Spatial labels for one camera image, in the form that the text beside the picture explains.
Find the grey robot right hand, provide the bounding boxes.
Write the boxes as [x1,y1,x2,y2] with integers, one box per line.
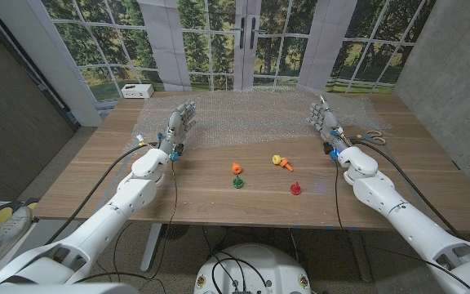
[306,96,352,154]

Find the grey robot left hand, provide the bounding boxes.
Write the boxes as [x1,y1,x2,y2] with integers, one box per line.
[157,100,198,156]

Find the orange handled scissors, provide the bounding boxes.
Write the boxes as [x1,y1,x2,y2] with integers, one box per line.
[351,129,388,146]

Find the clear bubble wrap sheet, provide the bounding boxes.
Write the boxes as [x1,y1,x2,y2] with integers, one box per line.
[124,88,393,151]

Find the white power box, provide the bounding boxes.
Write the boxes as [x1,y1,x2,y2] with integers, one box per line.
[120,83,155,100]

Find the printed forest window backdrop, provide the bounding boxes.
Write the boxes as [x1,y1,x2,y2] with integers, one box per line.
[41,0,438,103]

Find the white table leg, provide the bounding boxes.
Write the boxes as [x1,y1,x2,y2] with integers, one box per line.
[140,223,163,273]

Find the grey table leg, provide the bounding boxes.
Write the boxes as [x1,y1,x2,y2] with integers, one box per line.
[347,229,374,283]

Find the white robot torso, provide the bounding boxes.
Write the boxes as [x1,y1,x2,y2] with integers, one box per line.
[193,243,313,294]

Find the dark wooden door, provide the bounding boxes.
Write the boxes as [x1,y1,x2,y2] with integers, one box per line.
[0,7,77,202]

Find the white sneaker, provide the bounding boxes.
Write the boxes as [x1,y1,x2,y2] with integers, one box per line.
[0,206,33,265]

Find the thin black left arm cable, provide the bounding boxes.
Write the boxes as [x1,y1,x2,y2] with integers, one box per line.
[136,158,179,294]

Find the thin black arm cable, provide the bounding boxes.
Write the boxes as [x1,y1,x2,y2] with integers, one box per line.
[136,158,179,294]
[334,158,470,290]

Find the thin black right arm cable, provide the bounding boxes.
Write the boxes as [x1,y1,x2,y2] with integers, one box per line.
[334,158,470,290]

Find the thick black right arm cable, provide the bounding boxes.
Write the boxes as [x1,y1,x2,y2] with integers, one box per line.
[348,138,463,238]

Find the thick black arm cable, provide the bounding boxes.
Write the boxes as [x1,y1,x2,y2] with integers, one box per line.
[45,141,159,246]
[348,138,463,238]

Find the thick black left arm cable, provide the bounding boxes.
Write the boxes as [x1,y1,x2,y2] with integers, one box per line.
[45,141,159,246]

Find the black torso cable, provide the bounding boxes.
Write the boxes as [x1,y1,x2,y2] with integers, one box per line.
[210,252,269,294]

